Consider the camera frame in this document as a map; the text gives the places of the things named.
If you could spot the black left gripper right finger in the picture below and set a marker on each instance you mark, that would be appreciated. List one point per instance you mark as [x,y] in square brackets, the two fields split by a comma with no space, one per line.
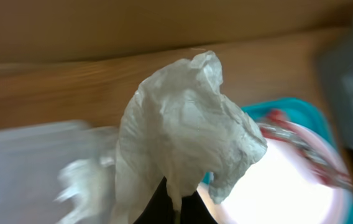
[194,211]

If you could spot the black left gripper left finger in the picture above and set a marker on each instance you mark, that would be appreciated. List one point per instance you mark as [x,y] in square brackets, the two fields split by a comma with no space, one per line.
[159,210]

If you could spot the white tissue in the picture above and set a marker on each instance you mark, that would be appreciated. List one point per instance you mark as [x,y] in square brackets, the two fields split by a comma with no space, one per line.
[177,127]

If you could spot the large white plate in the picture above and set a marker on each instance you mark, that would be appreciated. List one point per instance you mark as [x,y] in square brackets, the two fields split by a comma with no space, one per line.
[280,189]

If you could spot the red snack wrapper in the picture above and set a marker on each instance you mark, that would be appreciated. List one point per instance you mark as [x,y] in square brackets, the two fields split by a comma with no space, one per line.
[276,125]

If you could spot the clear plastic waste bin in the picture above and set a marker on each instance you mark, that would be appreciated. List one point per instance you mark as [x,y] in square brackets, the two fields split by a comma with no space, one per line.
[57,173]

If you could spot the teal serving tray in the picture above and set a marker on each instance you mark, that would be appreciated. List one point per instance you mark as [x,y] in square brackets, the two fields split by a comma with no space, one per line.
[310,121]

